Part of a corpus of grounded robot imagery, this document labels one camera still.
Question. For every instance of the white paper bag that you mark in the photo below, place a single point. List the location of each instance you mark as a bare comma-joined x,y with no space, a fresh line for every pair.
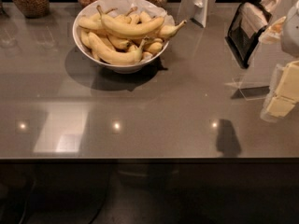
196,10

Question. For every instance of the long yellow banana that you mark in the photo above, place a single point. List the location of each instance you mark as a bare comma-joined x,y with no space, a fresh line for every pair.
130,31

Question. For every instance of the front yellow banana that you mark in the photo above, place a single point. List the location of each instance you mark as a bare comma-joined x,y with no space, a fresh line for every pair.
114,57

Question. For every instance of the white paper bowl liner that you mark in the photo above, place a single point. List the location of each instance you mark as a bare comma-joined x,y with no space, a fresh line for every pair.
142,5

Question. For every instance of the white ceramic bowl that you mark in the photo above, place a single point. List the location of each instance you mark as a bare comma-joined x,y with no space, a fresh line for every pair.
153,48

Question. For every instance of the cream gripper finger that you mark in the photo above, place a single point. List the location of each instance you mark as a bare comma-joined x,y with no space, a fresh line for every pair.
273,33
283,93

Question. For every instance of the left rear yellow banana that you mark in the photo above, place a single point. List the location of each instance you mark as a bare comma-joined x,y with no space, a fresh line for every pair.
94,22

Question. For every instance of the clear acrylic holder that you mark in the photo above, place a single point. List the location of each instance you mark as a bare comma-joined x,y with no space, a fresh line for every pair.
253,82

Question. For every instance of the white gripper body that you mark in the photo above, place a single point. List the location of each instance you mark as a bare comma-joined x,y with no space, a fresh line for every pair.
291,32

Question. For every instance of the right yellow banana with stem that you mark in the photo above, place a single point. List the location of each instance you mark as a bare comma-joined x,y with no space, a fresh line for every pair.
169,31

